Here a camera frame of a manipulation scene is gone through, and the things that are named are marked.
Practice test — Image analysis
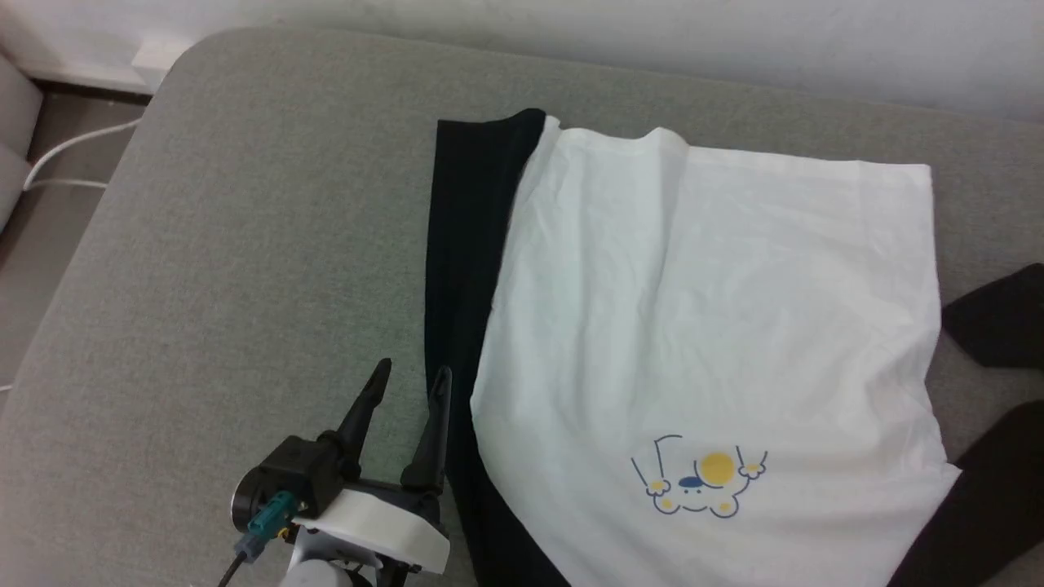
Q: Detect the black and white t-shirt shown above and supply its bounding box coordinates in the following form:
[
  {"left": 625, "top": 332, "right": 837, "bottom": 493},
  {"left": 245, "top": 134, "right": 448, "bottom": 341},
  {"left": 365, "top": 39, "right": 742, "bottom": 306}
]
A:
[{"left": 422, "top": 108, "right": 1044, "bottom": 587}]

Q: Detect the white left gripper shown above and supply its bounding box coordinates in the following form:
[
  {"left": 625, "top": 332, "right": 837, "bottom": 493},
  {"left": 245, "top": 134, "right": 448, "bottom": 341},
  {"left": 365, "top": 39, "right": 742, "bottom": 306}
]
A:
[{"left": 290, "top": 358, "right": 453, "bottom": 576}]

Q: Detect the grey upholstered sofa seat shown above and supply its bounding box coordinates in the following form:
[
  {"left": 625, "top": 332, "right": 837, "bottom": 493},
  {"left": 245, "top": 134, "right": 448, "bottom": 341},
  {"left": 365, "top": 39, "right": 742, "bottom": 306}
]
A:
[{"left": 0, "top": 27, "right": 1044, "bottom": 587}]

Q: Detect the teal left camera connector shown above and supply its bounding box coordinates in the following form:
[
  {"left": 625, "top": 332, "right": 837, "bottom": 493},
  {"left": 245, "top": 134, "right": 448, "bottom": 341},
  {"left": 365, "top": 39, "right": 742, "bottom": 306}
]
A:
[{"left": 236, "top": 490, "right": 294, "bottom": 563}]

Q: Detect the white floor cable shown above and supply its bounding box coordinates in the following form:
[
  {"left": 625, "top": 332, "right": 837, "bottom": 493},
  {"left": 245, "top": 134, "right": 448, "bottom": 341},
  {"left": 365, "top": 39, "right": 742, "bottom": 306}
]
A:
[{"left": 0, "top": 117, "right": 144, "bottom": 193}]

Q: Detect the white skirting board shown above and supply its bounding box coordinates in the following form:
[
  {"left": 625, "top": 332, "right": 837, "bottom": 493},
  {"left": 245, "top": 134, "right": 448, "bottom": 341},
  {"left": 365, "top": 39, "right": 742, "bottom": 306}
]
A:
[{"left": 0, "top": 33, "right": 201, "bottom": 95}]

